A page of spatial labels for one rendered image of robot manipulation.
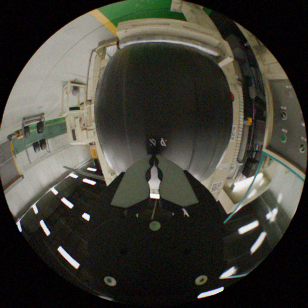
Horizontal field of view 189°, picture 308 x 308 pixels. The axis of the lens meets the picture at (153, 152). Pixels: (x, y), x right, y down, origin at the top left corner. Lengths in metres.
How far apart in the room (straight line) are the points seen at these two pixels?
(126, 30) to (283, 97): 0.65
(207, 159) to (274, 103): 0.52
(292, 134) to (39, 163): 11.71
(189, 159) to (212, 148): 0.04
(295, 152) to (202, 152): 0.49
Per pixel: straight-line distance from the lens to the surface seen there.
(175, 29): 0.39
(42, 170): 11.35
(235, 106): 0.48
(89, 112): 4.59
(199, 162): 0.17
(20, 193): 11.67
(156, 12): 1.30
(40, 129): 5.33
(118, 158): 0.15
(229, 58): 0.40
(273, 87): 0.63
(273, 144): 0.58
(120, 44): 0.37
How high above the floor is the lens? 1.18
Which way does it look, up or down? 21 degrees up
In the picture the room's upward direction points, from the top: 178 degrees clockwise
